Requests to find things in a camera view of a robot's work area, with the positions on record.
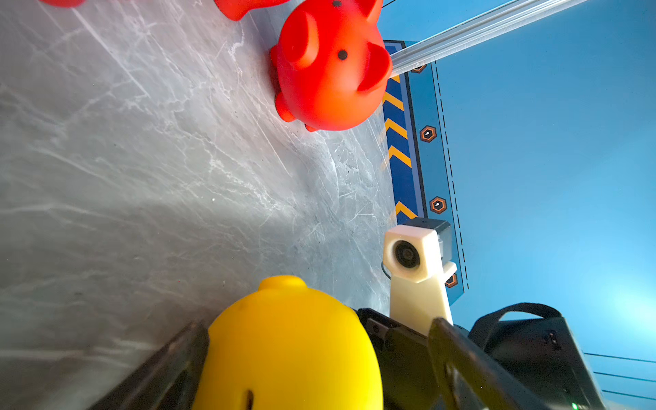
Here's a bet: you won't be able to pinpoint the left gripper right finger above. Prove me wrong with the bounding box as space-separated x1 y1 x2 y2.
428 318 548 409

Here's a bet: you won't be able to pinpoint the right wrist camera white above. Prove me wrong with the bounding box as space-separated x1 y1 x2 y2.
383 218 457 336

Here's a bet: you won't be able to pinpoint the red piggy bank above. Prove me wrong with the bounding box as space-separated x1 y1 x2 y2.
40 0 85 9
271 0 392 132
215 0 288 22

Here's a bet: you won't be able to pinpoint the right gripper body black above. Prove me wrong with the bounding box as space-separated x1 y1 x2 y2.
357 302 606 409

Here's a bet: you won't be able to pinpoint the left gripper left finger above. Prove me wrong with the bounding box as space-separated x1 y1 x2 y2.
91 321 209 409

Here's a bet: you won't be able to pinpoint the right aluminium corner post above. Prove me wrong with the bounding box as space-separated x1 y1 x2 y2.
391 0 585 76

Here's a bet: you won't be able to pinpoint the yellow piggy bank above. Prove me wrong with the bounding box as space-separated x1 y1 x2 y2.
193 276 384 409

